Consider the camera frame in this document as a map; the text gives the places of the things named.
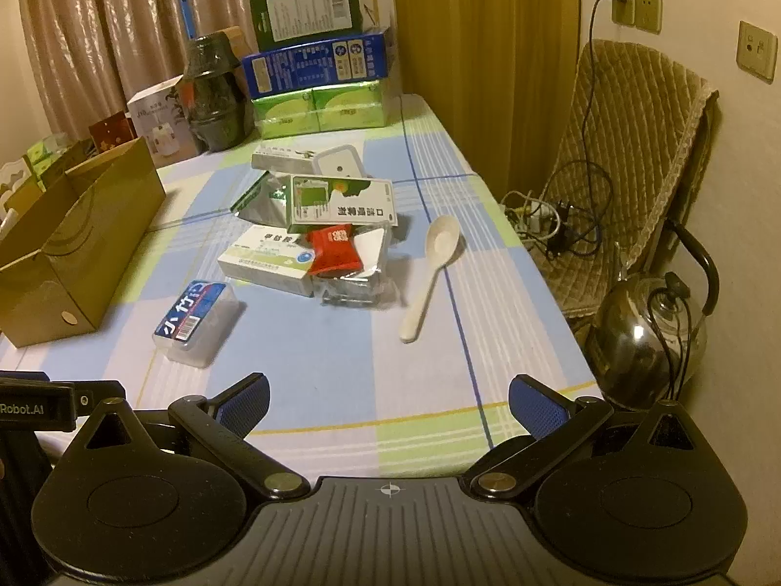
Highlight red snack packet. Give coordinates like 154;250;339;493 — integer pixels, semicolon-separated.
305;225;362;275

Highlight single wall socket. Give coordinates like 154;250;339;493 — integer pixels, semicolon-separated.
736;20;780;83

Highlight beige plastic spoon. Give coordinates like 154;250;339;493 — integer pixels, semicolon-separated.
400;215;466;343

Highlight small brown cardboard box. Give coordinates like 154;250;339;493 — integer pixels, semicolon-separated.
213;25;252;99

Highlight beige curtain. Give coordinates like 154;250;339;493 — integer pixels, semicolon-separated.
15;0;394;141

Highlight red-brown patterned box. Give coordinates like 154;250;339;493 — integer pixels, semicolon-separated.
88;111;136;153

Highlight steel kettle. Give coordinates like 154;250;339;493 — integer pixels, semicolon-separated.
589;220;722;413

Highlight blue carton box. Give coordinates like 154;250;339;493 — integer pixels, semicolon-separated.
242;28;391;99

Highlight chair with quilted cover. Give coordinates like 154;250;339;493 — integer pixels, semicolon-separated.
537;40;721;318

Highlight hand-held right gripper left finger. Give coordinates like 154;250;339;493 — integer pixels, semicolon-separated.
55;372;311;500

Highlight double wall socket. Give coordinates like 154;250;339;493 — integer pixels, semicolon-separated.
633;0;664;35

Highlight small green boxes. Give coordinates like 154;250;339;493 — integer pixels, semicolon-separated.
25;134;75;183

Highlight white appliance box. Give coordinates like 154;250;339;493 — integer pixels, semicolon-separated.
126;75;205;166

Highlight dark glass jar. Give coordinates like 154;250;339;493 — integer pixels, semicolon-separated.
182;33;245;152

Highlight yellow curtain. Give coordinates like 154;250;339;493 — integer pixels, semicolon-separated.
390;0;596;196

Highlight green tissue pack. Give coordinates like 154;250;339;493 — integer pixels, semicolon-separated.
251;88;318;139
311;78;392;133

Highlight white power strip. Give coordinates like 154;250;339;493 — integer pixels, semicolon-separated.
505;191;563;240

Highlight white box with bird print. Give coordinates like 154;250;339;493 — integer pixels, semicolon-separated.
251;142;324;177

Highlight white carved chair back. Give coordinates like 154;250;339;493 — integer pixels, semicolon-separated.
0;159;33;239

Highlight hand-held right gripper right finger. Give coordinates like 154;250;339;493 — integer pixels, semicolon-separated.
462;374;727;503

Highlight dark green carton box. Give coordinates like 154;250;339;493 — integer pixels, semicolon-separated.
249;0;367;51

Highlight clear box with blue label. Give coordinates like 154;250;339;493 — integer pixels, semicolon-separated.
152;281;238;369

